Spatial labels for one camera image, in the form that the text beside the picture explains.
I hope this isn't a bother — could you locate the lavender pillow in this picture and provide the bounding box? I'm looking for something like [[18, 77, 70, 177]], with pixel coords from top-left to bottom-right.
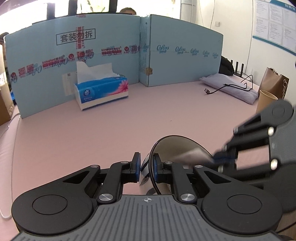
[[199, 73, 259, 105]]

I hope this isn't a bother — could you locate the blue cardboard panel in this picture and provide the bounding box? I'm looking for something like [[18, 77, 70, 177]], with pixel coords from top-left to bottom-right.
[[139, 15, 223, 87], [4, 14, 140, 118]]

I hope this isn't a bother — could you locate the beige cleaning cloth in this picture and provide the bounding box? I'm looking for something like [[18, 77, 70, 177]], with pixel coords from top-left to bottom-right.
[[170, 148, 214, 169]]

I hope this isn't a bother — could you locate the white bowl black rim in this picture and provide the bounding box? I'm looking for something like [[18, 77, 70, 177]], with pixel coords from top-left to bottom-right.
[[139, 135, 210, 195]]

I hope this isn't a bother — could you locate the black bag behind panel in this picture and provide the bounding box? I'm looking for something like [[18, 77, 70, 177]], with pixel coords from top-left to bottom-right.
[[219, 56, 234, 76]]

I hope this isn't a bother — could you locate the wall notice board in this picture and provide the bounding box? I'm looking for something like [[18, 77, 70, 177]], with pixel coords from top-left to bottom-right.
[[252, 1, 295, 55]]

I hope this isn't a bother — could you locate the black wifi router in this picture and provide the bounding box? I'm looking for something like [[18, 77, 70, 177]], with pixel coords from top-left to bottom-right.
[[230, 60, 244, 78]]

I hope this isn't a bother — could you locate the brown paper cup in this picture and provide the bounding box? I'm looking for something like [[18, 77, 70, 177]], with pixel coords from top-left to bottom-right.
[[256, 90, 278, 113]]

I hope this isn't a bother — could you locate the white cable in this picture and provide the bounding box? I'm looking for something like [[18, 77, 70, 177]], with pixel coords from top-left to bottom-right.
[[0, 113, 22, 219]]

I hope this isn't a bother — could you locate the brown leather handbag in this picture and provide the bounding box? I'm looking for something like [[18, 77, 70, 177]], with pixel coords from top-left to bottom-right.
[[258, 67, 289, 99]]

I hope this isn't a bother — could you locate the right blue cardboard panel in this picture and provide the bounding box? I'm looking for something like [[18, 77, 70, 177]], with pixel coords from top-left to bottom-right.
[[139, 15, 223, 87]]

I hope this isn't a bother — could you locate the blue tissue box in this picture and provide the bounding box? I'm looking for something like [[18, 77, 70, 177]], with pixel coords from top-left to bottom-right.
[[74, 61, 129, 110]]

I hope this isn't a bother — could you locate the left blue cardboard panel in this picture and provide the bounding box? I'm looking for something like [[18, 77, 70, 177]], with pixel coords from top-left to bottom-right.
[[4, 14, 140, 118]]

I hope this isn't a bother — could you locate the brown cardboard box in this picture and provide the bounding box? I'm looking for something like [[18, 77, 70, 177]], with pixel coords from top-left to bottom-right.
[[0, 45, 14, 125]]

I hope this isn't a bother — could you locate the person in dark jacket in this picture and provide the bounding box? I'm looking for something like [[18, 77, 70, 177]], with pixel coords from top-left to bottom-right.
[[120, 8, 137, 15]]

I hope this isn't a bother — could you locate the black usb cable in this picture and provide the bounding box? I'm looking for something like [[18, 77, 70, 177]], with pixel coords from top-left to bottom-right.
[[203, 74, 254, 95]]

